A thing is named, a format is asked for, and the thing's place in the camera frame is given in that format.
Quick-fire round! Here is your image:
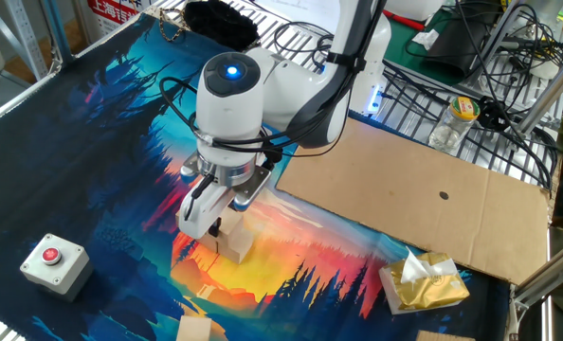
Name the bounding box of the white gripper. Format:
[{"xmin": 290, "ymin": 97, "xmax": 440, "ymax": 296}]
[{"xmin": 177, "ymin": 178, "xmax": 238, "ymax": 241}]

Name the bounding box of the metal wrist mounting plate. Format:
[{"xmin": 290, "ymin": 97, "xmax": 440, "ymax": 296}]
[{"xmin": 180, "ymin": 151, "xmax": 273, "ymax": 212}]

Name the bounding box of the grey box with red button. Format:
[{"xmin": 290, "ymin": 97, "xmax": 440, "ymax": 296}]
[{"xmin": 19, "ymin": 232, "xmax": 95, "ymax": 303}]

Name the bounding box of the colourful forest print mat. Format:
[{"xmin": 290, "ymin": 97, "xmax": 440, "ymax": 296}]
[{"xmin": 0, "ymin": 12, "xmax": 510, "ymax": 341}]

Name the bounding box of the black fuzzy bag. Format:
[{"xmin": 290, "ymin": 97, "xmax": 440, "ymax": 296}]
[{"xmin": 182, "ymin": 0, "xmax": 262, "ymax": 53}]

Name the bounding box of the flat brown cardboard sheet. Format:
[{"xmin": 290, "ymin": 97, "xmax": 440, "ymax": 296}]
[{"xmin": 276, "ymin": 117, "xmax": 553, "ymax": 286}]

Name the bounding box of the gold tissue pack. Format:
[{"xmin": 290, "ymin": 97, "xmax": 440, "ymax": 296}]
[{"xmin": 378, "ymin": 246, "xmax": 471, "ymax": 315}]

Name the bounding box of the red white printed sign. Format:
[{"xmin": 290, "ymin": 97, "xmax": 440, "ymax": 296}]
[{"xmin": 86, "ymin": 0, "xmax": 143, "ymax": 37}]

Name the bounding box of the open cardboard box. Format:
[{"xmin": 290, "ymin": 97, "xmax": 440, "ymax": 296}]
[{"xmin": 415, "ymin": 330, "xmax": 476, "ymax": 341}]

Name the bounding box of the glass jar yellow lid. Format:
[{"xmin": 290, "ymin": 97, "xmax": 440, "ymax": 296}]
[{"xmin": 427, "ymin": 96, "xmax": 481, "ymax": 155}]

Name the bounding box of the green cutting mat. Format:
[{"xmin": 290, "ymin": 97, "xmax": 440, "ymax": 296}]
[{"xmin": 383, "ymin": 9, "xmax": 459, "ymax": 87}]

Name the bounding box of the perforated grey shelf upright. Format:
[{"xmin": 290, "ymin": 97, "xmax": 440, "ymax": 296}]
[{"xmin": 0, "ymin": 0, "xmax": 50, "ymax": 81}]

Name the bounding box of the red pen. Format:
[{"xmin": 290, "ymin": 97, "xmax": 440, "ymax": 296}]
[{"xmin": 386, "ymin": 9, "xmax": 426, "ymax": 32}]

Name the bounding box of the white paper scrap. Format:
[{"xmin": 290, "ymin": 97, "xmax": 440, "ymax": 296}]
[{"xmin": 411, "ymin": 28, "xmax": 440, "ymax": 51}]

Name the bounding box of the slanted aluminium profile bar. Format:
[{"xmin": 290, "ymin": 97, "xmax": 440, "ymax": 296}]
[
  {"xmin": 507, "ymin": 236, "xmax": 563, "ymax": 312},
  {"xmin": 517, "ymin": 49, "xmax": 563, "ymax": 137}
]

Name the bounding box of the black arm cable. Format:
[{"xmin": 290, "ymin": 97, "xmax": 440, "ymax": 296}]
[{"xmin": 158, "ymin": 0, "xmax": 388, "ymax": 222}]

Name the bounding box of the gold chain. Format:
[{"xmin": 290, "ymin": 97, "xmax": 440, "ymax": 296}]
[{"xmin": 156, "ymin": 7, "xmax": 189, "ymax": 44}]

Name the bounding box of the grey steel post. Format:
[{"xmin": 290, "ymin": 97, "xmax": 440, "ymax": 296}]
[{"xmin": 42, "ymin": 0, "xmax": 74, "ymax": 65}]

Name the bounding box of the tangled black cable bundle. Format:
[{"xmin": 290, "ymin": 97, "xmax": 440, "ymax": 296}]
[{"xmin": 380, "ymin": 0, "xmax": 563, "ymax": 190}]

